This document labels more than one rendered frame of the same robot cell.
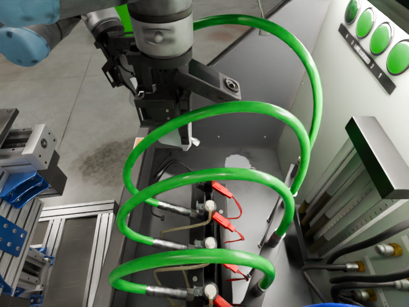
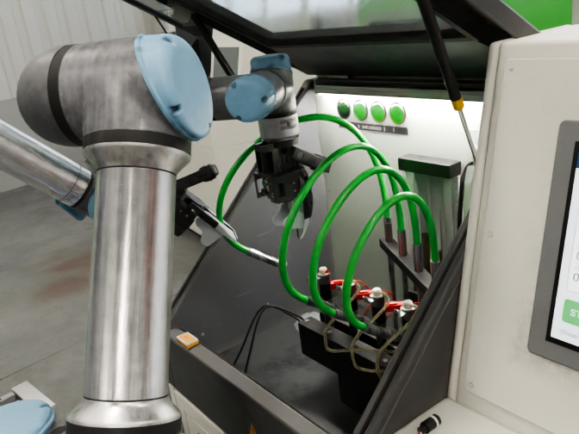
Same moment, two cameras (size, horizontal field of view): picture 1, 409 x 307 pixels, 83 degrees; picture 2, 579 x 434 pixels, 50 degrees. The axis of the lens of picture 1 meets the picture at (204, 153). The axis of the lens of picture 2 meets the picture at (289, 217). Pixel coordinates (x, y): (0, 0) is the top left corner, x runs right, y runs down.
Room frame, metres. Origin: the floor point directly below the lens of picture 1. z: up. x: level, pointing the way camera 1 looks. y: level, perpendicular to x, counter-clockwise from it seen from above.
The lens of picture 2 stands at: (-0.64, 0.73, 1.65)
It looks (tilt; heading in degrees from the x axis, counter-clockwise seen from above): 19 degrees down; 325
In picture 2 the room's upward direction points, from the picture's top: 8 degrees counter-clockwise
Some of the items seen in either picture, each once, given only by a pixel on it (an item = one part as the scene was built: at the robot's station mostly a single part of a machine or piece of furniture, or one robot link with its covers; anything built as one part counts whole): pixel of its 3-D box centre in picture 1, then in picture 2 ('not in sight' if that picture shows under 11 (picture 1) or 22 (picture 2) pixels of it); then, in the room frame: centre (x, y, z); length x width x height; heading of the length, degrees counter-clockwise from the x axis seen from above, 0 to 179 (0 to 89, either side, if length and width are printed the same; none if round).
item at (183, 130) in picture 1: (183, 123); (301, 196); (0.28, 0.04, 1.28); 0.05 x 0.02 x 0.09; 179
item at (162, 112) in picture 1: (165, 84); (281, 169); (0.31, 0.06, 1.35); 0.09 x 0.08 x 0.12; 89
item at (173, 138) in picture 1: (174, 139); (295, 220); (0.29, 0.06, 1.24); 0.06 x 0.03 x 0.09; 89
